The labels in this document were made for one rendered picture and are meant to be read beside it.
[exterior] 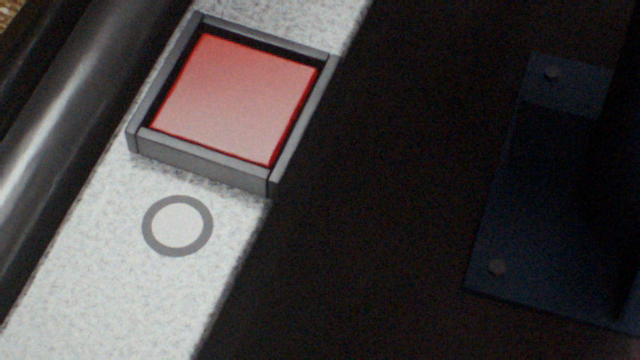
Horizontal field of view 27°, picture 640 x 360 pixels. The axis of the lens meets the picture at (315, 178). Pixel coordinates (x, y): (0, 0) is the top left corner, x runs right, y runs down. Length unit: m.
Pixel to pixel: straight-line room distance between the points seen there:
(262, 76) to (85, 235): 0.11
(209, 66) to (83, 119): 0.06
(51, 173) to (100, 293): 0.07
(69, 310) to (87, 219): 0.05
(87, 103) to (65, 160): 0.03
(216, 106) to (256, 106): 0.02
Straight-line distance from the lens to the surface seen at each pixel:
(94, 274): 0.58
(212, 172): 0.59
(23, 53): 0.65
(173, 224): 0.58
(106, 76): 0.63
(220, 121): 0.59
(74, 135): 0.62
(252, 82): 0.61
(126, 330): 0.56
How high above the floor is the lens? 1.41
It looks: 57 degrees down
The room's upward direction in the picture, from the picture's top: straight up
